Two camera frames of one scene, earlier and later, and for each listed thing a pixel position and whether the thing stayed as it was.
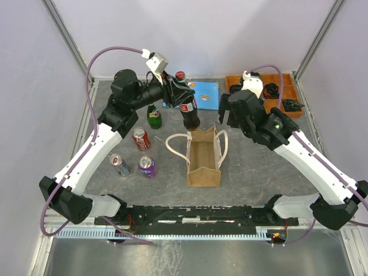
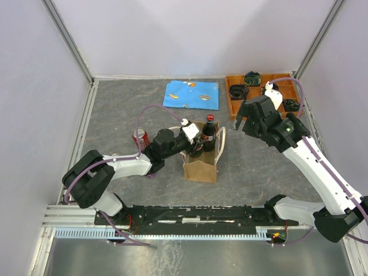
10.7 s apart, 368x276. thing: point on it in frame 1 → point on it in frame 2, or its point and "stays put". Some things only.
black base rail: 132,216 stays put
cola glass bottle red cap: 188,110 → 209,135
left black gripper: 175,92 → 189,147
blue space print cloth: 206,95 stays put
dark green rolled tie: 291,106 stays put
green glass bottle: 154,117 → 197,149
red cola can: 142,138 stays put
